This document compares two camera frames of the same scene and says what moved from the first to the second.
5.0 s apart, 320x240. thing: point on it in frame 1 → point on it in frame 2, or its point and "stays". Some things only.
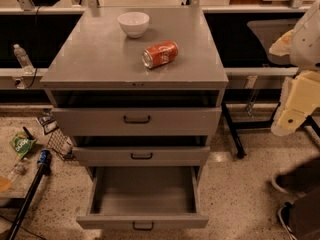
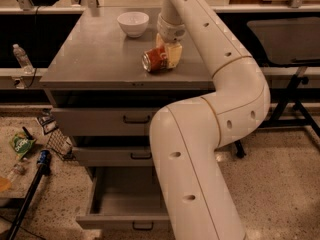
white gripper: [307, 42] → [170, 30]
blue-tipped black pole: [42, 159] stays
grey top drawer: [137, 122] stays
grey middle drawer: [141, 156] stays
